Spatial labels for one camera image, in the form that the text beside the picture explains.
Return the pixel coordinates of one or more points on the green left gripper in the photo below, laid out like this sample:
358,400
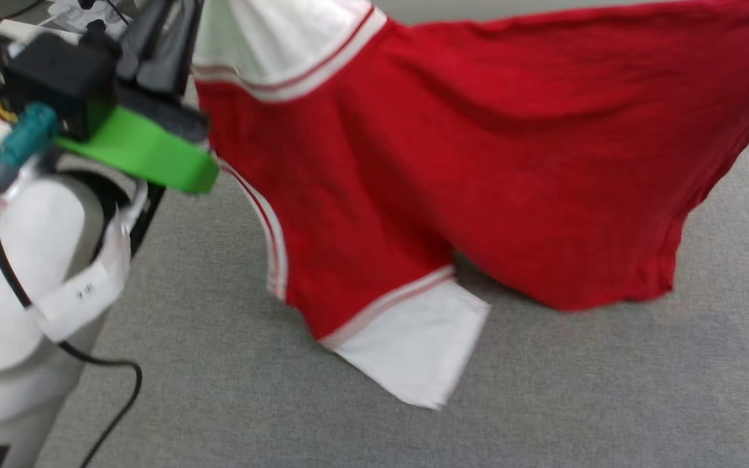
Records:
147,149

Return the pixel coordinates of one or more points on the red t-shirt with white sleeves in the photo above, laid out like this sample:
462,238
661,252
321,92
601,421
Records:
478,162

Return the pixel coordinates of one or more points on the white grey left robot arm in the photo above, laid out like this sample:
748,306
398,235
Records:
17,260

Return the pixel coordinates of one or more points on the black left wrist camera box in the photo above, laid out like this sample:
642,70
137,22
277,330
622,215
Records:
62,78

